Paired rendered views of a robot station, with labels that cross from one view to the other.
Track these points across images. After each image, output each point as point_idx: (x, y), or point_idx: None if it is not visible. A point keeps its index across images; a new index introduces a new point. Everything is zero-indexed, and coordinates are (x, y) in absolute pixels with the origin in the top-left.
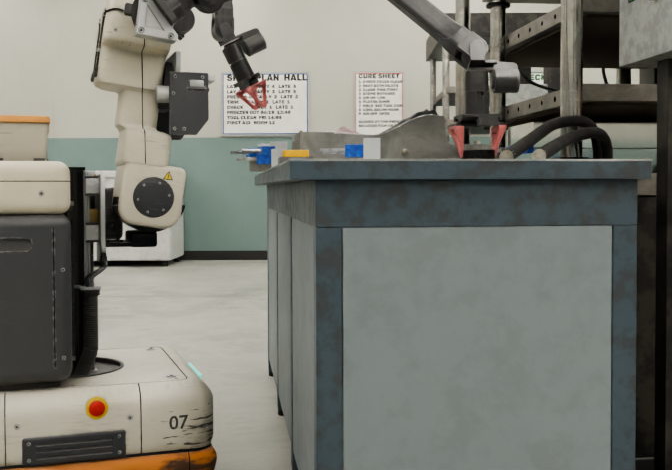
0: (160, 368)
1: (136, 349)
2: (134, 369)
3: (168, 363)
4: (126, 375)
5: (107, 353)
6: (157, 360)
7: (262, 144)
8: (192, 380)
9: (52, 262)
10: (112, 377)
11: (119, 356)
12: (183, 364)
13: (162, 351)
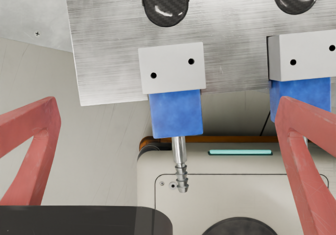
0: (272, 189)
1: (166, 198)
2: (267, 210)
3: (251, 179)
4: (291, 219)
5: (179, 225)
6: (233, 187)
7: (197, 89)
8: (333, 172)
9: None
10: (295, 230)
11: (199, 216)
12: (258, 167)
13: (187, 176)
